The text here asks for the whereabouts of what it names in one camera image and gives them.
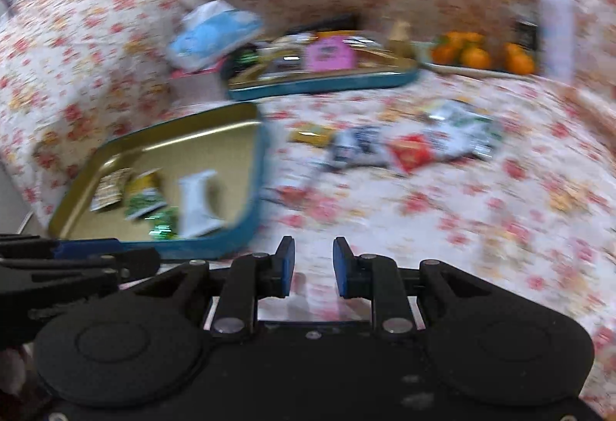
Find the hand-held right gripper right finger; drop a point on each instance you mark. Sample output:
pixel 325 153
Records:
pixel 341 267

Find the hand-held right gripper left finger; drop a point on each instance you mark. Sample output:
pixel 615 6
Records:
pixel 286 267

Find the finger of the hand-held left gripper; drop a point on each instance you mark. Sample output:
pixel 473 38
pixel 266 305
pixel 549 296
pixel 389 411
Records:
pixel 96 269
pixel 82 248

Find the gold heart snack packet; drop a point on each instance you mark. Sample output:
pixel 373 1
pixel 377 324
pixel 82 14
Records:
pixel 111 190

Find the yellow green snack packet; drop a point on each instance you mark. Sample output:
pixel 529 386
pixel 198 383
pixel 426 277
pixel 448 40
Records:
pixel 144 197

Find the small green candy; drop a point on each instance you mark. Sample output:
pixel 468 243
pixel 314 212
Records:
pixel 164 224

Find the pale white snack packet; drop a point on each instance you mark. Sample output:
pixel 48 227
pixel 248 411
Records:
pixel 198 209

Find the dark blue white snack packet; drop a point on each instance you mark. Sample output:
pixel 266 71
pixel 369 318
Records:
pixel 356 149

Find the red white snack packet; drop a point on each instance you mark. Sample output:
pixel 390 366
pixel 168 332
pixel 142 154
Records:
pixel 413 155

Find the teal gold tin tray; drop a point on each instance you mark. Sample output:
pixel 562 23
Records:
pixel 226 146

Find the white green snack packet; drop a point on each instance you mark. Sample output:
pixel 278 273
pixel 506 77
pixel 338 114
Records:
pixel 467 137

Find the silver yellow snack packet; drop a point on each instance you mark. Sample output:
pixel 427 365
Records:
pixel 447 113

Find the teal tin tray with snacks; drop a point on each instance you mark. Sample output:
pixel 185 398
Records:
pixel 327 84

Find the floral cushion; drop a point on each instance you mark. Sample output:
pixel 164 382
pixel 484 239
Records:
pixel 96 55

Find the pink box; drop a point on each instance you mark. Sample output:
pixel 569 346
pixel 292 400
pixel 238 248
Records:
pixel 197 86

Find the clear packet with dark snack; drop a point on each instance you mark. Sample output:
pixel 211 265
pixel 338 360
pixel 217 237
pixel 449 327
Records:
pixel 284 60

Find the green foil candy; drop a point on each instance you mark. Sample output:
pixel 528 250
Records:
pixel 246 59

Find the pink snack packet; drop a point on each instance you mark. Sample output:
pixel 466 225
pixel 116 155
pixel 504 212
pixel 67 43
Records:
pixel 331 55

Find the yellow orange snack packet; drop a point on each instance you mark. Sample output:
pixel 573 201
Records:
pixel 346 38

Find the gold paper packet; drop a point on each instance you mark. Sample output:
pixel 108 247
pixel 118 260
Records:
pixel 400 40

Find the blue tissue pack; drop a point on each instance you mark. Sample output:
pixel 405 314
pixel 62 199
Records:
pixel 214 36

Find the long black packet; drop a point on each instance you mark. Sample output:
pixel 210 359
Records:
pixel 327 24

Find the pile of tangerines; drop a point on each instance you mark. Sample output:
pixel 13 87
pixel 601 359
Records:
pixel 474 57

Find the dark thin stick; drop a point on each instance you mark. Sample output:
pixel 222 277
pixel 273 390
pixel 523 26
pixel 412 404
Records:
pixel 6 3

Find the dark coffee can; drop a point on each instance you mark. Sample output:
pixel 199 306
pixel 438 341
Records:
pixel 526 33

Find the purple thermos bottle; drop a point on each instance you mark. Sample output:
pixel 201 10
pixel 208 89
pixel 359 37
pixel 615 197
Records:
pixel 556 26

